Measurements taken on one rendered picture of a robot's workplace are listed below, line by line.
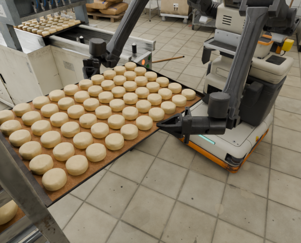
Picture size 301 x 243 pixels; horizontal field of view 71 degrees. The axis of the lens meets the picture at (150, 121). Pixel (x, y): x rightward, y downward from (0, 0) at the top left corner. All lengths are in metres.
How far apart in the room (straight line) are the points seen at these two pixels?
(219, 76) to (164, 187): 0.91
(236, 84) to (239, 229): 1.15
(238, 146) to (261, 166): 0.40
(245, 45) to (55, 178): 0.64
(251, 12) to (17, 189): 0.74
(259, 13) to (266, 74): 0.92
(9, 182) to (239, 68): 0.64
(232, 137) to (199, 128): 1.13
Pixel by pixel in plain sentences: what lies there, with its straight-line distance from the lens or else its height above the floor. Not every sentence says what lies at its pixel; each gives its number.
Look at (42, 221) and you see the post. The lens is 0.47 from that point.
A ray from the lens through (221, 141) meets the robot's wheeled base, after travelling 1.70.
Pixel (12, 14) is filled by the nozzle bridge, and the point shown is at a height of 1.09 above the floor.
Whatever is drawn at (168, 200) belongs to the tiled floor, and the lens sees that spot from 1.66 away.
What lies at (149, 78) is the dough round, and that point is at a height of 1.03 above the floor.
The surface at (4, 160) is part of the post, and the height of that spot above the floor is 1.24.
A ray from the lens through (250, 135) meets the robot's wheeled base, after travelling 1.83.
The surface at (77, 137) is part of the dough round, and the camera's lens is 0.60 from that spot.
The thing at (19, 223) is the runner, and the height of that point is 1.06.
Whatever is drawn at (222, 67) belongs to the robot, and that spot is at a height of 0.82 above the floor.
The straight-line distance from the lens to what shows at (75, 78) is 1.78.
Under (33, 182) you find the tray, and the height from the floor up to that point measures 1.03.
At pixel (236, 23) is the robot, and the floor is 1.09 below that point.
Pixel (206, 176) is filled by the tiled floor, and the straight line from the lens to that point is 1.82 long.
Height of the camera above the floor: 1.46
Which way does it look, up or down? 42 degrees down
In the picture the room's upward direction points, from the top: straight up
